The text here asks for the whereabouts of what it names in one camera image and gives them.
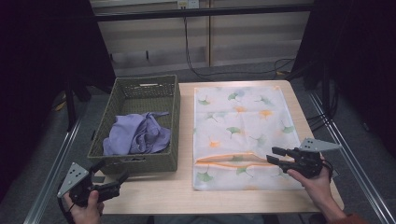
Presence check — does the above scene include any black wall cable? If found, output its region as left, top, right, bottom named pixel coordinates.
left=182, top=16, right=296, bottom=81

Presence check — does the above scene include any leaf-print mesh laundry bag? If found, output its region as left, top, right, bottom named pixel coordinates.
left=191, top=85, right=304, bottom=191

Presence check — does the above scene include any person's right hand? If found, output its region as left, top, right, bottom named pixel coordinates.
left=286, top=155, right=334, bottom=210

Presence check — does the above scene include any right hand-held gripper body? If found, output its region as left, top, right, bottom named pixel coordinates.
left=281, top=137, right=343, bottom=180

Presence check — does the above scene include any person's left hand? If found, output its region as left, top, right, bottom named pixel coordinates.
left=63, top=189, right=106, bottom=224

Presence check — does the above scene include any green woven basket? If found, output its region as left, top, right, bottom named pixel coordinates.
left=87, top=74, right=182, bottom=175

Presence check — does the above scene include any black stand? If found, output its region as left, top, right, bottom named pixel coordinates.
left=64, top=77, right=94, bottom=133

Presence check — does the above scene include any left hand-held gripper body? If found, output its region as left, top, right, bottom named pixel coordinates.
left=56, top=161, right=121, bottom=208

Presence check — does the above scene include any bundle of black floor cables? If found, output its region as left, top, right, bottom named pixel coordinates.
left=304, top=90, right=340, bottom=133

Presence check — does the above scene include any hand-held gripper cable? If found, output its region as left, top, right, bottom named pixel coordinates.
left=321, top=159, right=334, bottom=181
left=57, top=194, right=76, bottom=224

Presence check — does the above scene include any left hand-held gripper cable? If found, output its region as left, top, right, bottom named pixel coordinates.
left=57, top=194, right=76, bottom=224

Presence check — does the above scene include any white wall socket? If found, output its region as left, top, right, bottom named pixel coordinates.
left=177, top=0, right=200, bottom=9

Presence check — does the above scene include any purple garment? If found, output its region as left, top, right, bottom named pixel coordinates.
left=102, top=111, right=173, bottom=157

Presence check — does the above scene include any right hand-held gripper cable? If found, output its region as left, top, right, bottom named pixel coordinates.
left=321, top=159, right=334, bottom=181

